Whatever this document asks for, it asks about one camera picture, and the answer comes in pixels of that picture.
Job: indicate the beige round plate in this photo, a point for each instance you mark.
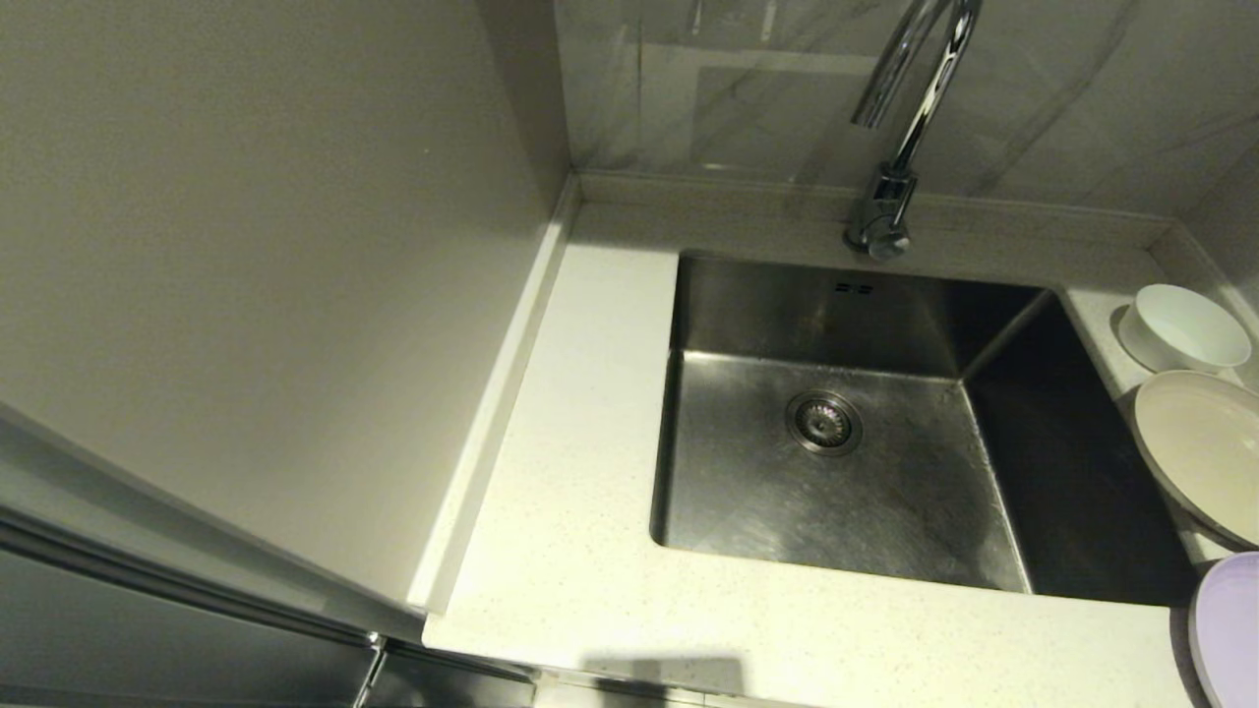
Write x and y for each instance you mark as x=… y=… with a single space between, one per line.
x=1205 y=447

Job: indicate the white bowl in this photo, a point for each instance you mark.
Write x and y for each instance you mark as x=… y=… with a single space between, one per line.
x=1185 y=329

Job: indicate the chrome gooseneck faucet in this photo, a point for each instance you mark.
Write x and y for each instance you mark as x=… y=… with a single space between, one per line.
x=882 y=202

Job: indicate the tall beige cabinet side panel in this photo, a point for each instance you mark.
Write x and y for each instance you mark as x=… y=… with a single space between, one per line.
x=246 y=246

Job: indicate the metal sink drain strainer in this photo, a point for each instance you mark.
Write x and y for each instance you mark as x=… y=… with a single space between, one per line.
x=824 y=421

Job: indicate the grey glossy cabinet door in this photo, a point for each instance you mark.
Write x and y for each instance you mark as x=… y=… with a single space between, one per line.
x=148 y=639

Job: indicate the purple round plate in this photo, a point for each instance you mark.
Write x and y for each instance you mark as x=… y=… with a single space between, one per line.
x=1234 y=639

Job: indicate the stainless steel sink basin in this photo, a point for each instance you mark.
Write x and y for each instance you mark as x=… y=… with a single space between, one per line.
x=885 y=511

